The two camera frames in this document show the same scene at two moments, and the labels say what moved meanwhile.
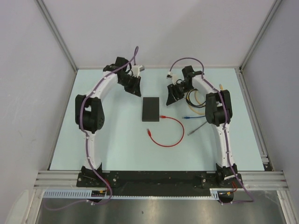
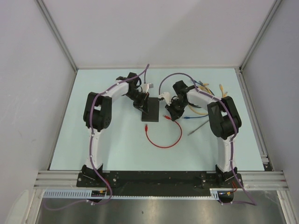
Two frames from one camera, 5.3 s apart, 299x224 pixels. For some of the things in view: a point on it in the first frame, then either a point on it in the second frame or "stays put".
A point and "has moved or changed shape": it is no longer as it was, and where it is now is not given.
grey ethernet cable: (191, 132) stays put
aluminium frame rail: (257, 180) stays put
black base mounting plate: (159, 183) stays put
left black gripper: (135, 88) -> (143, 105)
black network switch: (150, 111) stays put
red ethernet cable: (163, 116) has moved or changed shape
